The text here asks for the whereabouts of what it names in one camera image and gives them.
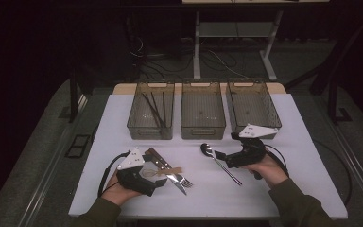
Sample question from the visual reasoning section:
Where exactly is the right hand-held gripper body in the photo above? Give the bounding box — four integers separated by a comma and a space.
225, 123, 280, 169

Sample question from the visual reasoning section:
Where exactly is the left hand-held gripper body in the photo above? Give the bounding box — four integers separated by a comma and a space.
115, 147, 156, 198

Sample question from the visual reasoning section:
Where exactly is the metal spoon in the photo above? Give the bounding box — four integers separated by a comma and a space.
199, 142, 244, 187

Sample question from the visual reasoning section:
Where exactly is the wooden-handled knife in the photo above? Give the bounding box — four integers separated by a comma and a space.
145, 147, 188, 197

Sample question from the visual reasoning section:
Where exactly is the wooden-handled fork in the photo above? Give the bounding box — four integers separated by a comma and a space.
149, 147, 194, 189

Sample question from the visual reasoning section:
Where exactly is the translucent grey plastic bin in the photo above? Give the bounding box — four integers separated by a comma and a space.
225, 79, 283, 140
180, 79, 227, 141
126, 79, 176, 141

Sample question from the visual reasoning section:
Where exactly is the person's left hand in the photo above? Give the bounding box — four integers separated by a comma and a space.
100, 172, 143, 207

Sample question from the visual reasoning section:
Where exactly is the person's right hand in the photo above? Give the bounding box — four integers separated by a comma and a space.
243, 153, 290, 190

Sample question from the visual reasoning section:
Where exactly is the black floor socket plate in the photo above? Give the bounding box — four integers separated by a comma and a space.
64, 134, 92, 159

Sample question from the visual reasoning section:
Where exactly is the black metal stand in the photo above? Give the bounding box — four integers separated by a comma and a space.
327, 75, 354, 126

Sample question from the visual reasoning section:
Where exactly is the white desk with metal legs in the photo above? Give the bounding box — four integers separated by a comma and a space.
181, 0, 330, 82

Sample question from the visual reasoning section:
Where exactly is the left hand-held gripper cable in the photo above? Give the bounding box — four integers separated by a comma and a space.
97, 150, 130, 200

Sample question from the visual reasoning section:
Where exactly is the hand-held gripper cable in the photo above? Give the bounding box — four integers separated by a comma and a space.
97, 150, 130, 200
264, 143, 290, 178

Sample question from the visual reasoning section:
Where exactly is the right hand-held gripper cable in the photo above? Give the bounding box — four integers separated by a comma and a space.
264, 143, 290, 178

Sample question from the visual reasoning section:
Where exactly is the metal floor rail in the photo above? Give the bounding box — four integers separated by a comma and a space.
311, 103, 363, 221
18, 94, 89, 227

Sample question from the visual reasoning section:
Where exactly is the tangle of black floor cables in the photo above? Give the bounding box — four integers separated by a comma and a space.
129, 34, 197, 79

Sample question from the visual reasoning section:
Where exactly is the thin black floor cable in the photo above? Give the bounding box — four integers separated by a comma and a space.
311, 139, 353, 206

